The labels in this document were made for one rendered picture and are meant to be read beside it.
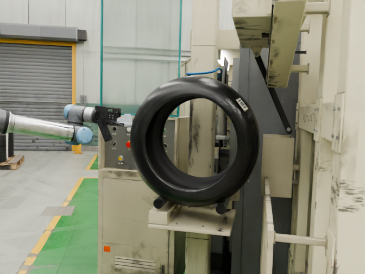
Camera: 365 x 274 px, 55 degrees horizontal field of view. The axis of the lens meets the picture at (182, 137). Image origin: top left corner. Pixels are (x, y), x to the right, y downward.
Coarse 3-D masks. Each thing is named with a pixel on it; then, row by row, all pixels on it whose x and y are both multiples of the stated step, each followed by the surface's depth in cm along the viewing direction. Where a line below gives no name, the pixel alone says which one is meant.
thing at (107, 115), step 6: (96, 108) 167; (102, 108) 167; (108, 108) 164; (114, 108) 169; (96, 114) 168; (102, 114) 168; (108, 114) 165; (114, 114) 165; (120, 114) 170; (96, 120) 169; (108, 120) 165; (114, 120) 165
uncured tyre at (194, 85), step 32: (160, 96) 150; (192, 96) 175; (224, 96) 144; (160, 128) 179; (256, 128) 146; (160, 160) 180; (256, 160) 149; (160, 192) 154; (192, 192) 149; (224, 192) 148
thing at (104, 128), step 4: (100, 120) 167; (100, 124) 167; (104, 124) 169; (100, 128) 167; (104, 128) 167; (108, 128) 171; (104, 132) 167; (108, 132) 169; (104, 136) 167; (108, 136) 168; (104, 140) 168; (108, 140) 168
